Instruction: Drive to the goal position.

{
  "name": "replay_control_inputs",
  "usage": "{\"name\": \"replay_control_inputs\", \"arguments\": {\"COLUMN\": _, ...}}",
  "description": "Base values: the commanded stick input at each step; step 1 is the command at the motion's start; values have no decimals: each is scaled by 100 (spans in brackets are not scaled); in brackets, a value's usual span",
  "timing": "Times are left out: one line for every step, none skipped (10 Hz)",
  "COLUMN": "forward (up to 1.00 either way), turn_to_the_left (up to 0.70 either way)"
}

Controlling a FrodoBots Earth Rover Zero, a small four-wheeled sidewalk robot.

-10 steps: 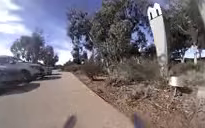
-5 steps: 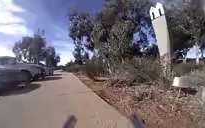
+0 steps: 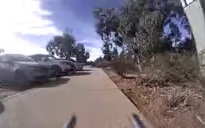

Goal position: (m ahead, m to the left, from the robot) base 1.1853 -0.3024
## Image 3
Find row of trees and bushes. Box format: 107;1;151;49
91;0;204;78

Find mulch strip with leaves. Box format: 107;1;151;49
0;78;34;99

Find grey concrete path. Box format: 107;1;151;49
0;66;154;128

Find row of parked cars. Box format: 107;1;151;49
0;53;86;85

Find group of dark trees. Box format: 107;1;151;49
45;29;91;64

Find robot's own part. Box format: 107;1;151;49
65;114;78;128
132;113;147;128

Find brown mulch ground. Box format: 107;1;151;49
93;61;205;128

